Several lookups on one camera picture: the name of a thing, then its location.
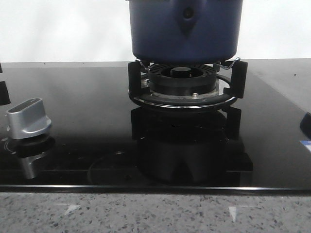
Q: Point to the dark object right edge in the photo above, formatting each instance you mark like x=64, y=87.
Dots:
x=305, y=125

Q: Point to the silver stove control knob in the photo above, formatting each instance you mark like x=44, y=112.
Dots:
x=28, y=119

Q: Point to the black glass gas stove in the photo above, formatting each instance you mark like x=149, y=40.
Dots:
x=101, y=142

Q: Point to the blue white sticker label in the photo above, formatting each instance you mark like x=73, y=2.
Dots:
x=306, y=144

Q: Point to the blue cooking pot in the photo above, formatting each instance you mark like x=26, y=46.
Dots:
x=185, y=31

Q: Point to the silver wire pot adapter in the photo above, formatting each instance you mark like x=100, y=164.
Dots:
x=226, y=65

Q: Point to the black left pot support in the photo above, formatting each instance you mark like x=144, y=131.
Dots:
x=4, y=95

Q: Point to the black round gas burner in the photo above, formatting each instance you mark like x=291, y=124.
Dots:
x=182, y=80

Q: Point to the black pot support grate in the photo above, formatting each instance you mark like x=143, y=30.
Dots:
x=230, y=86

